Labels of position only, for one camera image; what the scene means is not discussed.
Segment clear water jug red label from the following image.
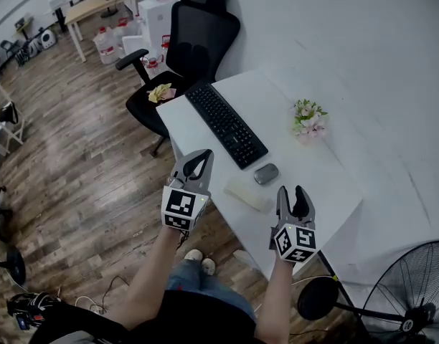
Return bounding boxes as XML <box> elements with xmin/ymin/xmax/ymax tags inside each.
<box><xmin>92</xmin><ymin>26</ymin><xmax>121</xmax><ymax>66</ymax></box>
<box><xmin>140</xmin><ymin>54</ymin><xmax>165</xmax><ymax>80</ymax></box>
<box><xmin>113</xmin><ymin>17</ymin><xmax>138</xmax><ymax>48</ymax></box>

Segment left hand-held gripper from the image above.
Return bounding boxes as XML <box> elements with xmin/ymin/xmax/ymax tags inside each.
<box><xmin>161</xmin><ymin>148</ymin><xmax>215</xmax><ymax>233</ymax></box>

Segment grey computer mouse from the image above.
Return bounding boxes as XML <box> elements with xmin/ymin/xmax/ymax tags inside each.
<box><xmin>253</xmin><ymin>163</ymin><xmax>280</xmax><ymax>186</ymax></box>

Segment black floor cable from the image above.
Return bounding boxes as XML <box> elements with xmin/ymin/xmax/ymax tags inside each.
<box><xmin>57</xmin><ymin>274</ymin><xmax>131</xmax><ymax>315</ymax></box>

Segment white round appliance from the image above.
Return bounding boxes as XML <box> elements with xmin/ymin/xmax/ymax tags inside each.
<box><xmin>37</xmin><ymin>29</ymin><xmax>58</xmax><ymax>49</ymax></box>

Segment black chair base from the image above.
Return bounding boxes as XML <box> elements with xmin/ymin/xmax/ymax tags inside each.
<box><xmin>0</xmin><ymin>183</ymin><xmax>27</xmax><ymax>287</ymax></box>

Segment person's black shirt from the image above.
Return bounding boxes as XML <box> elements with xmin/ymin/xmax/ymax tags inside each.
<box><xmin>28</xmin><ymin>290</ymin><xmax>268</xmax><ymax>344</ymax></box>

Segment yellow crumpled cloth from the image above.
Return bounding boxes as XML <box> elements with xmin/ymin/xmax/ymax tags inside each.
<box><xmin>146</xmin><ymin>82</ymin><xmax>177</xmax><ymax>105</ymax></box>

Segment person's white shoe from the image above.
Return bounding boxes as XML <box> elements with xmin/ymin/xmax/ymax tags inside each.
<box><xmin>183</xmin><ymin>249</ymin><xmax>204</xmax><ymax>265</ymax></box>
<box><xmin>200</xmin><ymin>257</ymin><xmax>217</xmax><ymax>276</ymax></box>

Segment small white box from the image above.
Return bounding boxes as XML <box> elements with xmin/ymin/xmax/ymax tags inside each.
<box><xmin>121</xmin><ymin>34</ymin><xmax>151</xmax><ymax>59</ymax></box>

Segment black keyboard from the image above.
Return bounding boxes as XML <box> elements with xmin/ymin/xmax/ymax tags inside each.
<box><xmin>184</xmin><ymin>82</ymin><xmax>270</xmax><ymax>171</ymax></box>

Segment black mesh office chair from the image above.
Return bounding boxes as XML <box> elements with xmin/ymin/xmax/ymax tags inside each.
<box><xmin>115</xmin><ymin>0</ymin><xmax>242</xmax><ymax>158</ymax></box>

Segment wooden table with white legs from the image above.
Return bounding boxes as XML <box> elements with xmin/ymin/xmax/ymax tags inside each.
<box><xmin>63</xmin><ymin>0</ymin><xmax>138</xmax><ymax>64</ymax></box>

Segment person's right forearm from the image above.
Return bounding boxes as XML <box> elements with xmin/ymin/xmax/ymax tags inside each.
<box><xmin>254</xmin><ymin>256</ymin><xmax>296</xmax><ymax>344</ymax></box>

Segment person's left forearm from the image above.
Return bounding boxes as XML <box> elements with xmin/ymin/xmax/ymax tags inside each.
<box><xmin>106</xmin><ymin>225</ymin><xmax>192</xmax><ymax>331</ymax></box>

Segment black floor fan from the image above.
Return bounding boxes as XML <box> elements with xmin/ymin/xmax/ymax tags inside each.
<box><xmin>297</xmin><ymin>239</ymin><xmax>439</xmax><ymax>344</ymax></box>

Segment pink and white flower bouquet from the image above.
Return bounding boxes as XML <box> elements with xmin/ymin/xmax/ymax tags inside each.
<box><xmin>290</xmin><ymin>98</ymin><xmax>329</xmax><ymax>145</ymax></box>

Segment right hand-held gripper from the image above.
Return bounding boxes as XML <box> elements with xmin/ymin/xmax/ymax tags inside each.
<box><xmin>268</xmin><ymin>184</ymin><xmax>320</xmax><ymax>264</ymax></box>

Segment black device with screen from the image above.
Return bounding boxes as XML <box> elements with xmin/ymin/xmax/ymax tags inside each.
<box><xmin>6</xmin><ymin>291</ymin><xmax>61</xmax><ymax>332</ymax></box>

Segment person's blue jeans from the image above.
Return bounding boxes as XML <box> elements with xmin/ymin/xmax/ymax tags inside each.
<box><xmin>164</xmin><ymin>259</ymin><xmax>258</xmax><ymax>323</ymax></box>

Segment large white box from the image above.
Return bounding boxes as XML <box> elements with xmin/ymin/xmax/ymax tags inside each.
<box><xmin>137</xmin><ymin>0</ymin><xmax>179</xmax><ymax>52</ymax></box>

